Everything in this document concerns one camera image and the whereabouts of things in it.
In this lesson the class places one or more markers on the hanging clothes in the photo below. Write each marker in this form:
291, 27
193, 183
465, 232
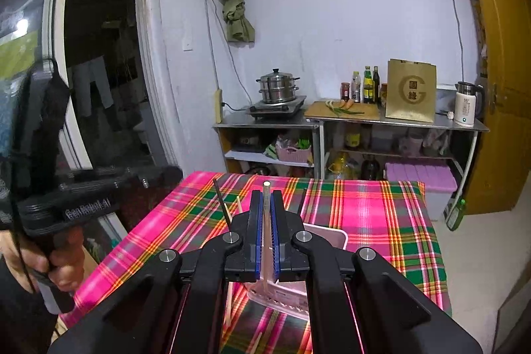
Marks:
93, 84

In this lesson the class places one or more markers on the beige power strip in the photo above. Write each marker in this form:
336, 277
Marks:
218, 105

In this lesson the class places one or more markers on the person's left forearm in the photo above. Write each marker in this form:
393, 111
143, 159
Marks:
20, 316

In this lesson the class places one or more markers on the pink plastic utensil basket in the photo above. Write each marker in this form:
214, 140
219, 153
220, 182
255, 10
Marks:
327, 238

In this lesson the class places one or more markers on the wooden cutting board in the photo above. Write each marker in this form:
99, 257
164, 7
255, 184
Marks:
319, 113

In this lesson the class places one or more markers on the small spice jar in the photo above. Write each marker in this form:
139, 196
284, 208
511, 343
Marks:
383, 95

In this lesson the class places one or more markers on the gold paper bag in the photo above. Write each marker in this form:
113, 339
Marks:
410, 92

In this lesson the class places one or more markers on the green label sauce bottle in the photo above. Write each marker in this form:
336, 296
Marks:
368, 86

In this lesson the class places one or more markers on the green onion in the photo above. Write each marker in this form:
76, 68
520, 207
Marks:
340, 110

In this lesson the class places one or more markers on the dark sauce bottle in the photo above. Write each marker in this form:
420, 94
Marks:
376, 86

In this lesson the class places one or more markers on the person's left hand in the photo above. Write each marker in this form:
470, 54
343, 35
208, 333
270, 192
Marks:
66, 267

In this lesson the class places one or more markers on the carrot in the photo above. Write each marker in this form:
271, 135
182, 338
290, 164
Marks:
347, 104

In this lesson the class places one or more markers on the yellow cooking oil bottle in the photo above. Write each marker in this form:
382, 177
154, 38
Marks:
340, 167

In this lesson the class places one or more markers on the white sliding door frame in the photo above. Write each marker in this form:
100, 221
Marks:
155, 88

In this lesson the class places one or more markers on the white electric kettle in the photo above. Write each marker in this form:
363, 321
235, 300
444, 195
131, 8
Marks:
464, 107

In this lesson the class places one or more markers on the purple lidded storage box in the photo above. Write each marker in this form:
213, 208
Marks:
419, 173

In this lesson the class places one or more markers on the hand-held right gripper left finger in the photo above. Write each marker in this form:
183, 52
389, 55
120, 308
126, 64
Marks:
259, 238

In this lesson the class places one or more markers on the small steel kitchen table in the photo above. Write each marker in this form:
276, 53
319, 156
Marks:
265, 122

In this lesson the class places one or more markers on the metal shelf unit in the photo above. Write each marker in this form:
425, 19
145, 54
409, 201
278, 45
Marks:
415, 124

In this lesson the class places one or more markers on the induction cooker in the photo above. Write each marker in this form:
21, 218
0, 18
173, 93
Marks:
273, 110

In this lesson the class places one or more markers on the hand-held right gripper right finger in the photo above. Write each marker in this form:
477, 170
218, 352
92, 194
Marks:
276, 238

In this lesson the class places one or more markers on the pink plaid tablecloth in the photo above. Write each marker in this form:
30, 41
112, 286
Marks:
373, 221

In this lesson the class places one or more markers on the yellow wooden door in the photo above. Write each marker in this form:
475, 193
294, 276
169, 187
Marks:
498, 68

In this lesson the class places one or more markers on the small pink storage basket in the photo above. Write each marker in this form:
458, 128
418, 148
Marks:
292, 155

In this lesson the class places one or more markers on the red sauce jar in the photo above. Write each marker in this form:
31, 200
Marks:
345, 92

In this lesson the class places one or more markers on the dark glass bottle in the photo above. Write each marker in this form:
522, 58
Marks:
369, 168

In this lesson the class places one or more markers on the steel steamer pot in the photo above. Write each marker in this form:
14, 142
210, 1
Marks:
277, 88

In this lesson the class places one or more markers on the clear condiment bottle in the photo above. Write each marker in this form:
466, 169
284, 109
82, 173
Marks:
355, 88

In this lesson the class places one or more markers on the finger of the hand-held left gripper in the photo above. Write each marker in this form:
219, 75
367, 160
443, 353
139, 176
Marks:
159, 177

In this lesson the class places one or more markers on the white plug adapter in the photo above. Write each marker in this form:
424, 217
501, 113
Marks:
444, 114

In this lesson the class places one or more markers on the white light switch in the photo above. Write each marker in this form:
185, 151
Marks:
188, 43

